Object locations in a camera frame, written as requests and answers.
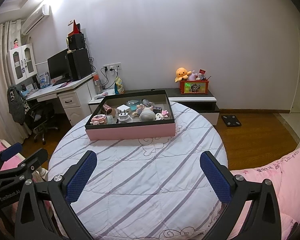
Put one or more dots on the striped white quilt cover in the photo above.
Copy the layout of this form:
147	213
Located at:
146	188

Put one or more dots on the white round lamp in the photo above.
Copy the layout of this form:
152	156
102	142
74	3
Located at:
147	114

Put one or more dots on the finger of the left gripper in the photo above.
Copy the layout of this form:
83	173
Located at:
9	158
24	168

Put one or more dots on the black office chair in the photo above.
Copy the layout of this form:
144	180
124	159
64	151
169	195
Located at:
40	119

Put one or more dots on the white plug-in device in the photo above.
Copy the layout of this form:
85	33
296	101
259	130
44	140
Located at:
124	118

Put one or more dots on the red toy storage box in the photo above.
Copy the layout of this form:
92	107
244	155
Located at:
194	87

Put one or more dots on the dark jacket on chair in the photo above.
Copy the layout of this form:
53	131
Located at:
18	106

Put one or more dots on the black speaker box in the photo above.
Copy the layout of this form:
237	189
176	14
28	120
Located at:
76	41

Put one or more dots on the rose gold round tin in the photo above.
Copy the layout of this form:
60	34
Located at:
107	110

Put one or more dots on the black bathroom scale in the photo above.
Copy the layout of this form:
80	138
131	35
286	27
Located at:
231	121

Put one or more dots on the yellow blue snack bag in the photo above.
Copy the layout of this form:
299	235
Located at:
118	87

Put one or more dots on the white wall power outlet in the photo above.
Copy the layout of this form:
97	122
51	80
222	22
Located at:
113	66

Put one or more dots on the clear box with green label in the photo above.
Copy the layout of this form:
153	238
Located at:
110	119

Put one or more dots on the pink white brick figure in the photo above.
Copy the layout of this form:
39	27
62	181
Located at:
162	115

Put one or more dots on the pink brick cake toy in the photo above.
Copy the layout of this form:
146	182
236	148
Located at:
99	119

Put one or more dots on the white square charger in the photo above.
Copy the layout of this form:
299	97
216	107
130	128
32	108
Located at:
123	109

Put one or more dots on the black computer monitor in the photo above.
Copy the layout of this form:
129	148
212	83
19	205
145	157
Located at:
58	67

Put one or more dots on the bottle with orange cap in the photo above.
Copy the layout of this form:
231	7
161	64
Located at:
98	84

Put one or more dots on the beige curtain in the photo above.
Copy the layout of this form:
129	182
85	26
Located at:
9	130

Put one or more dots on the teal heart-shaped case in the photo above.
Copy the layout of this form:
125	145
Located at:
132	104

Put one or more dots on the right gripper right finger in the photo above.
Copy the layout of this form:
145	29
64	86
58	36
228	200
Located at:
263	218

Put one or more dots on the pink doll on cupboard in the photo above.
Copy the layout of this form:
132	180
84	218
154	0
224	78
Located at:
15	43

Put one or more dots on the white desk with drawers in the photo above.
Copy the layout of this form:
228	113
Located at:
74	97

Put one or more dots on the pink quilt with writing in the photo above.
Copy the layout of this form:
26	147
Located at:
285	176

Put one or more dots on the black computer tower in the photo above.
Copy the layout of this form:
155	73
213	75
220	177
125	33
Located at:
78	63

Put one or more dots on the white glass-door cupboard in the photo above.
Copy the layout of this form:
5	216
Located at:
22	63

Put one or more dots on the white bed post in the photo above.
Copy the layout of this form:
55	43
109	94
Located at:
40	174

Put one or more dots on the purple plush toy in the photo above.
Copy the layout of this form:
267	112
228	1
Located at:
192	76

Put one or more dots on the orange octopus plush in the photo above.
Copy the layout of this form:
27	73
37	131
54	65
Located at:
182	74

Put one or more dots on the pink box with black rim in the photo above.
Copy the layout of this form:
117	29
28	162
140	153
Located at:
135	129

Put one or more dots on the white small side cabinet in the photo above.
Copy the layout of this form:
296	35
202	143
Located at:
94	103

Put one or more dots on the person's left hand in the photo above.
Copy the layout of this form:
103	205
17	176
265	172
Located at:
7	221

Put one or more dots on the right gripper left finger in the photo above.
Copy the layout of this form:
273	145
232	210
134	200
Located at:
33	221

